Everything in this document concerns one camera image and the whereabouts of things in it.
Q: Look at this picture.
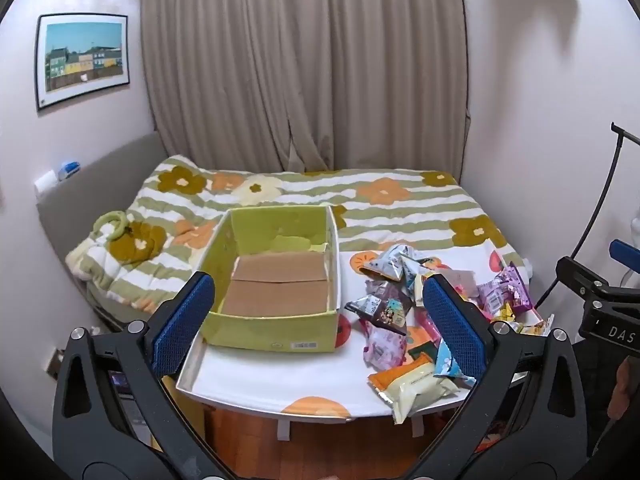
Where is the green ring toy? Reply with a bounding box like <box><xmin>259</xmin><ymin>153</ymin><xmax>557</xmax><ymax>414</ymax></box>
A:
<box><xmin>91</xmin><ymin>211</ymin><xmax>132</xmax><ymax>241</ymax></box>

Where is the beige curtain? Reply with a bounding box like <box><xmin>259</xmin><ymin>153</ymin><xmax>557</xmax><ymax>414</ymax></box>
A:
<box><xmin>140</xmin><ymin>0</ymin><xmax>471</xmax><ymax>186</ymax></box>

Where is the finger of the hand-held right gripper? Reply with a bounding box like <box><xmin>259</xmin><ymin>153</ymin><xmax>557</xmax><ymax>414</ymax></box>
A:
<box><xmin>609</xmin><ymin>239</ymin><xmax>640</xmax><ymax>277</ymax></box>
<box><xmin>556</xmin><ymin>256</ymin><xmax>609</xmax><ymax>307</ymax></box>

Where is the floral striped blanket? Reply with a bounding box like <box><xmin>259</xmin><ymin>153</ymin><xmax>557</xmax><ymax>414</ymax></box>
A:
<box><xmin>65</xmin><ymin>155</ymin><xmax>533</xmax><ymax>321</ymax></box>

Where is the grey padded headboard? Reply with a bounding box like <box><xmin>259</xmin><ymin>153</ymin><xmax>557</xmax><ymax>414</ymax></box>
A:
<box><xmin>37</xmin><ymin>132</ymin><xmax>171</xmax><ymax>311</ymax></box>

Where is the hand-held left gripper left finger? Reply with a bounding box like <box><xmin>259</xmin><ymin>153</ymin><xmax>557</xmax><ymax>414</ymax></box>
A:
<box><xmin>52</xmin><ymin>271</ymin><xmax>231</xmax><ymax>480</ymax></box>

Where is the framed houses picture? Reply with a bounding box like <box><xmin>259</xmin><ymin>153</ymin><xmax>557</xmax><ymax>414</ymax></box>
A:
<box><xmin>35</xmin><ymin>12</ymin><xmax>132</xmax><ymax>112</ymax></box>

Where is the black curved cable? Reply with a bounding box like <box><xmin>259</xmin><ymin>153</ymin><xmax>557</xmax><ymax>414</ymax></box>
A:
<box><xmin>542</xmin><ymin>122</ymin><xmax>640</xmax><ymax>302</ymax></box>

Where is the white fruit print table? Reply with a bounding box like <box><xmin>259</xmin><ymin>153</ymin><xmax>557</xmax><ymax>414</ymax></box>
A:
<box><xmin>176</xmin><ymin>247</ymin><xmax>556</xmax><ymax>441</ymax></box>

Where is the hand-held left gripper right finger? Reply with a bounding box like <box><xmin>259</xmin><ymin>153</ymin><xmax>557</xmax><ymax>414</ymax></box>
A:
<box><xmin>400</xmin><ymin>273</ymin><xmax>590</xmax><ymax>480</ymax></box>

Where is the pile of snack packets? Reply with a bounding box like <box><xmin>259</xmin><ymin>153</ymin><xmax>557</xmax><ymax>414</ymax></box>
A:
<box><xmin>345</xmin><ymin>243</ymin><xmax>555</xmax><ymax>423</ymax></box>

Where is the person's right hand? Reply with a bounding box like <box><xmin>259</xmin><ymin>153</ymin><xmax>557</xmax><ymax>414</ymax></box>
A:
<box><xmin>616</xmin><ymin>359</ymin><xmax>640</xmax><ymax>412</ymax></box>

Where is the green cardboard box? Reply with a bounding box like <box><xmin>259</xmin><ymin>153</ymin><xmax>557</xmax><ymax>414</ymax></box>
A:
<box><xmin>199</xmin><ymin>204</ymin><xmax>342</xmax><ymax>354</ymax></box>

